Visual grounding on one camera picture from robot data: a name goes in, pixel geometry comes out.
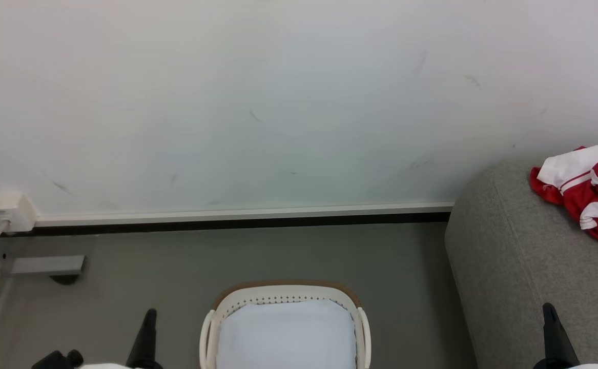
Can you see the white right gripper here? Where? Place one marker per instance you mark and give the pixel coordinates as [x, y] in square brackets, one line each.
[596, 366]

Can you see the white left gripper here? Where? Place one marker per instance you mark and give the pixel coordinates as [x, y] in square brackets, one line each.
[104, 366]

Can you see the white laundry basket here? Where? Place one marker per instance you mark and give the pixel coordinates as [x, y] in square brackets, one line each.
[278, 293]

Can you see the grey fabric sofa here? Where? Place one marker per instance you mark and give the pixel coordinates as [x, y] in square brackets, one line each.
[509, 266]

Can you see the grey metal partition foot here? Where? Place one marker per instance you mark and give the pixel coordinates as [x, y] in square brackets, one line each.
[47, 265]

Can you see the white cloth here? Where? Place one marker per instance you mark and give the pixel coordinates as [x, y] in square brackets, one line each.
[286, 338]

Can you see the black left wrist camera housing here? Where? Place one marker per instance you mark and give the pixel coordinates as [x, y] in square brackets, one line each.
[58, 360]

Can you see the white wall socket box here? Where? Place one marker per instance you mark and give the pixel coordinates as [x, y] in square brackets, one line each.
[9, 210]

